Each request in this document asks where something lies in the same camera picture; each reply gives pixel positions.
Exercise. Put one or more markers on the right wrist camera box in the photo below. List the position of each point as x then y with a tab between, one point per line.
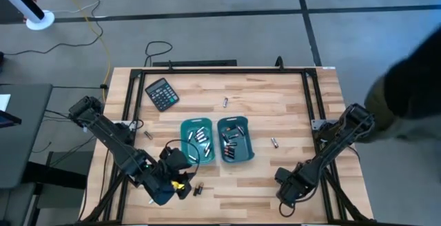
283	176

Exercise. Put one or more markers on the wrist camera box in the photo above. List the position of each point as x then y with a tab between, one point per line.
283	176
175	158

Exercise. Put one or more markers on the white pole round base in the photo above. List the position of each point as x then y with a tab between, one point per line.
39	21

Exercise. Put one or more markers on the black aluminium table frame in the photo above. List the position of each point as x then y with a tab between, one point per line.
224	71

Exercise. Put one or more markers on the black desktop calculator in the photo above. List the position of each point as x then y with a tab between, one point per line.
162	94

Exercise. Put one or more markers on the grey desk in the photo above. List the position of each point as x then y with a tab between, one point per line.
27	133

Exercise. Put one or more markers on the blue-grey plastic bin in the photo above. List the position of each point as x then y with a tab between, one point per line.
244	150

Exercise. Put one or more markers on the dark tablet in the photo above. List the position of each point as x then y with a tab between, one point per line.
8	119

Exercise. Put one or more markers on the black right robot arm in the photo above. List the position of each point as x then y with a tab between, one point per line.
337	140

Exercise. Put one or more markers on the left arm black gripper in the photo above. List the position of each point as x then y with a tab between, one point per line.
162	189

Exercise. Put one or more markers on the white paper sheet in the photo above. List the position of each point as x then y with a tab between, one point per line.
4	102

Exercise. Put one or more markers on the teal green plastic bin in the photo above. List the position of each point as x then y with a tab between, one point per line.
198	150

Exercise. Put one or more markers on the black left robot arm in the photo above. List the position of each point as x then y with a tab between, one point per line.
110	133

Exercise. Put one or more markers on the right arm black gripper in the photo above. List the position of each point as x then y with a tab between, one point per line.
293	189

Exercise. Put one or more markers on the long black bar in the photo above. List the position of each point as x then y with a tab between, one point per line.
194	63

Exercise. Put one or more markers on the person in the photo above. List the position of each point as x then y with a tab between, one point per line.
413	81

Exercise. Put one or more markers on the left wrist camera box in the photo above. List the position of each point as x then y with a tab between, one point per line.
175	158

